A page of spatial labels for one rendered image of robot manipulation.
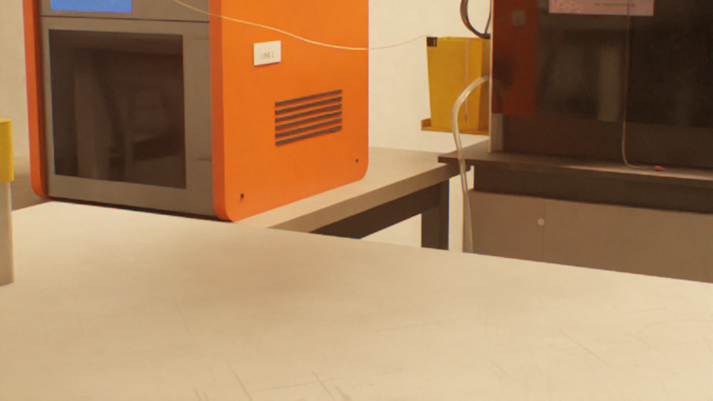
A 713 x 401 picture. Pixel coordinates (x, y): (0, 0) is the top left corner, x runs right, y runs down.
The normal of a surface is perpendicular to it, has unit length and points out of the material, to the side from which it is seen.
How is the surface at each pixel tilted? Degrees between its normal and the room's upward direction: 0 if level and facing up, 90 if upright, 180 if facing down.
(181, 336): 0
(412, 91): 90
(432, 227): 90
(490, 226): 90
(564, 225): 90
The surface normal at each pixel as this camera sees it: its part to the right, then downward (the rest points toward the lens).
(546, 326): 0.00, -0.98
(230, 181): 0.88, 0.09
